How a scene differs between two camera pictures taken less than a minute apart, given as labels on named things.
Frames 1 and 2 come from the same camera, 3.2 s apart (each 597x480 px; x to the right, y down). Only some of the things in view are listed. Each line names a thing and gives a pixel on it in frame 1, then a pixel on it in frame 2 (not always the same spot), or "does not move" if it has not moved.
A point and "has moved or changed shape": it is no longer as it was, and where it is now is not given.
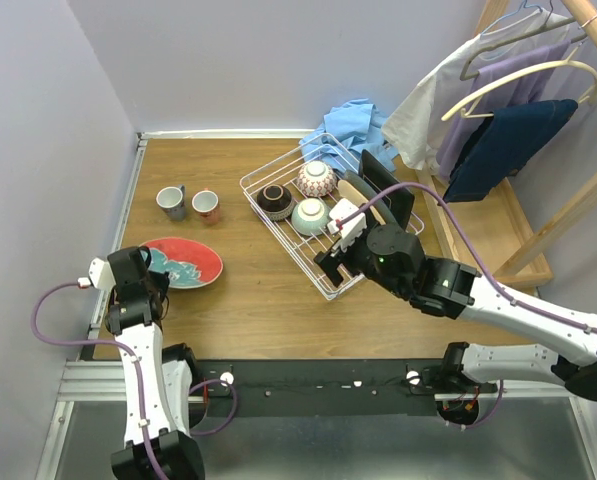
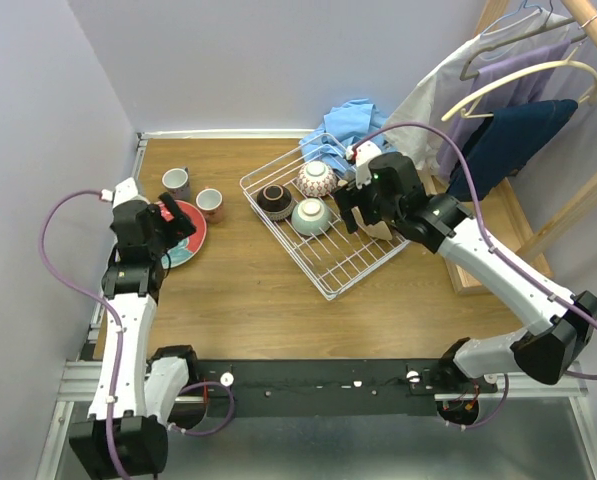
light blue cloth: (347, 130) does not move
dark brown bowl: (275, 202) does not move
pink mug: (206, 203) does not move
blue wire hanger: (517, 11) does not move
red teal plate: (189, 264) -> (188, 247)
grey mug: (172, 200) has moved or changed shape
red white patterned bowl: (316, 178) does not move
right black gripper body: (356, 258) -> (371, 207)
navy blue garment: (505, 145) does not move
